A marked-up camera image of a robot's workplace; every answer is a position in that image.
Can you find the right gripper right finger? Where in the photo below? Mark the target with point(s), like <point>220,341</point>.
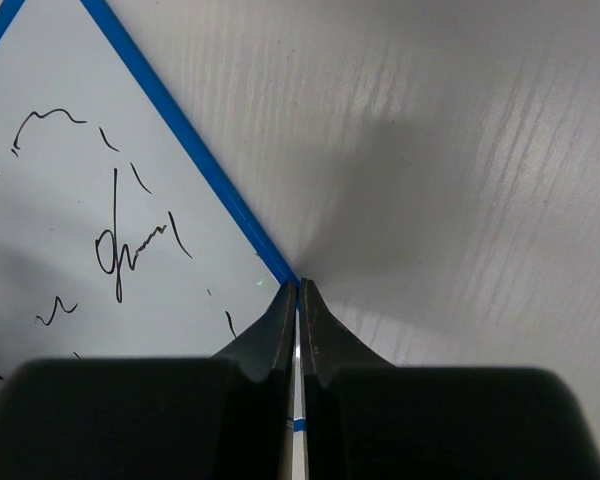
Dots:
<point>369,419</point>

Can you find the blue-framed small whiteboard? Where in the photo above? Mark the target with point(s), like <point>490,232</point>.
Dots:
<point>120,234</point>

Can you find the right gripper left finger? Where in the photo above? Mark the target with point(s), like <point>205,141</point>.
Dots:
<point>220,417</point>

